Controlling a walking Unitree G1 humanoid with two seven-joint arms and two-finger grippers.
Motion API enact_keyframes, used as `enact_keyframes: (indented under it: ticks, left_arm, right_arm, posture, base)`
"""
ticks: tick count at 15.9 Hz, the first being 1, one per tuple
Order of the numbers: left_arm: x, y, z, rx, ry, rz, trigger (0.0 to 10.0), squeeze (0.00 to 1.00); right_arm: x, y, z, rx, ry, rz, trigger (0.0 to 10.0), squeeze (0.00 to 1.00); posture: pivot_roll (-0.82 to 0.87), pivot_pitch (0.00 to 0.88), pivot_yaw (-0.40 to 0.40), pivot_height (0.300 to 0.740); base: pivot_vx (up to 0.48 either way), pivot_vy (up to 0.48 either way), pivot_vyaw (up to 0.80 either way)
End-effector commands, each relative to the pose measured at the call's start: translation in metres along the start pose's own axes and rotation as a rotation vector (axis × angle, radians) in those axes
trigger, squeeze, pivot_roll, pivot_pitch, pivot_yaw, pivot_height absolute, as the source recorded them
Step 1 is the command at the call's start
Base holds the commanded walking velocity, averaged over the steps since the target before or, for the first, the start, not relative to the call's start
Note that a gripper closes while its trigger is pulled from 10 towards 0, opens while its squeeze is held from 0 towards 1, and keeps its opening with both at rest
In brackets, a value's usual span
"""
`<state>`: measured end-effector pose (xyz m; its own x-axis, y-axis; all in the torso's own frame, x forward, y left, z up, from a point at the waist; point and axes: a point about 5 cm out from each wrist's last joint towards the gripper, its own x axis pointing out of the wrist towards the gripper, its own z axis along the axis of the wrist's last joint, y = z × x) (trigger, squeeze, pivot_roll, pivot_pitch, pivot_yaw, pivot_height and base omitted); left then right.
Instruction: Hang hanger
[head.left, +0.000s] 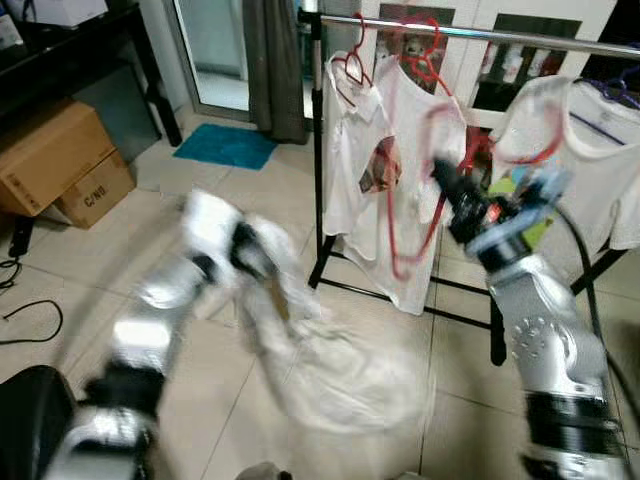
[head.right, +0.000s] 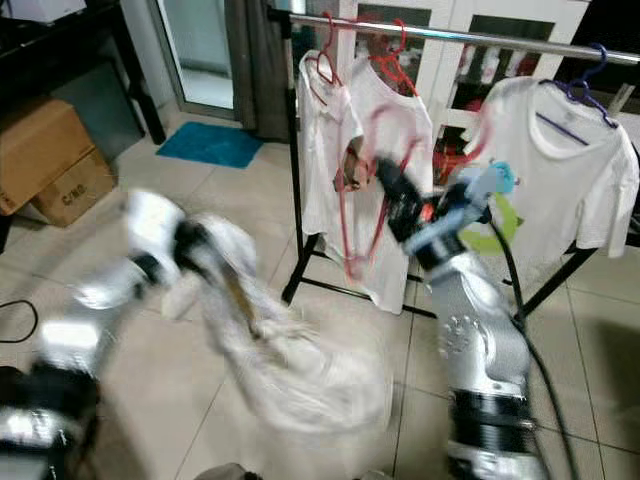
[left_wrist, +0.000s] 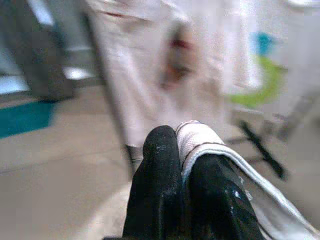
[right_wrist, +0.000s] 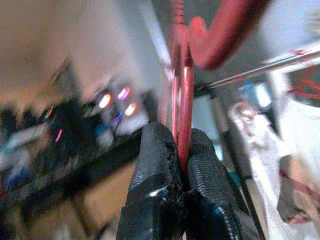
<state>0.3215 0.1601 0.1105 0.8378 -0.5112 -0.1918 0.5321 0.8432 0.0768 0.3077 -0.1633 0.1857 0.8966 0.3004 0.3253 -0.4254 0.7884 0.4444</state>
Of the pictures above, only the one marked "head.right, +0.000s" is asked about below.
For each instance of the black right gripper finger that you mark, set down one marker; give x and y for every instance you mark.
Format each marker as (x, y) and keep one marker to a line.
(388, 175)

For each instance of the red plastic clothes hanger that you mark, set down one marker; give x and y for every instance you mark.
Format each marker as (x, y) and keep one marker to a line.
(345, 240)
(395, 68)
(325, 65)

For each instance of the white garment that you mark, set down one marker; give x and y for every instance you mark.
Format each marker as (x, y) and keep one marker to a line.
(300, 370)

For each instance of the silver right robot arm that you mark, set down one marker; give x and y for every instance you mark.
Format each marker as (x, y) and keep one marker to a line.
(470, 330)

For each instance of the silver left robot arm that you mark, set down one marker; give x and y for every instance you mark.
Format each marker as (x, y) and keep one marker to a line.
(90, 320)

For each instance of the purple clothes hanger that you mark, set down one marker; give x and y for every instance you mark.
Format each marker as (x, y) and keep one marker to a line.
(585, 92)

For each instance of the white t-shirt brown print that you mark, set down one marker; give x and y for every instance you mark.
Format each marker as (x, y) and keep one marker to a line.
(380, 120)

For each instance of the small white collared shirt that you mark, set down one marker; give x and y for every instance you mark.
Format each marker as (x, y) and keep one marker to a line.
(320, 150)

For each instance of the teal floor mat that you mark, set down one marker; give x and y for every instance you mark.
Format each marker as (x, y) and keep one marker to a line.
(210, 145)

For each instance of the small printed cardboard box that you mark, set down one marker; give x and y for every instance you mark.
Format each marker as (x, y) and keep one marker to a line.
(75, 195)

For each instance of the white t-shirt green print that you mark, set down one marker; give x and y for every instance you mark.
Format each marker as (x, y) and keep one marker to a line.
(570, 180)

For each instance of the white glass door cabinet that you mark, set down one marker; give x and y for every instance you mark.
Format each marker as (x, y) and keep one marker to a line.
(440, 15)

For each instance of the grey curtain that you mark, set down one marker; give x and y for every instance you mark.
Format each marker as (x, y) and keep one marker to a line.
(255, 70)

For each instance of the large brown cardboard box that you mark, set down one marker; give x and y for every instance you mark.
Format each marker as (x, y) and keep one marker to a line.
(40, 140)

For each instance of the white framed glass door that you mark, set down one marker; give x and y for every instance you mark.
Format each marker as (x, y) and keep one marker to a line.
(195, 50)

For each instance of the black desk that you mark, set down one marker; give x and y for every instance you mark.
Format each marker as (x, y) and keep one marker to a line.
(60, 60)

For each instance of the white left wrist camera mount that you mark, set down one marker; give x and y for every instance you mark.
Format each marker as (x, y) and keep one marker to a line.
(155, 225)

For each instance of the pale blue right wrist camera mount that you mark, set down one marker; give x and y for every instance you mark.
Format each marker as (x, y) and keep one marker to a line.
(490, 180)

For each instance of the black clothes rack silver rail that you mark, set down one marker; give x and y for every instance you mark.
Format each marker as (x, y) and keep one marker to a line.
(460, 38)

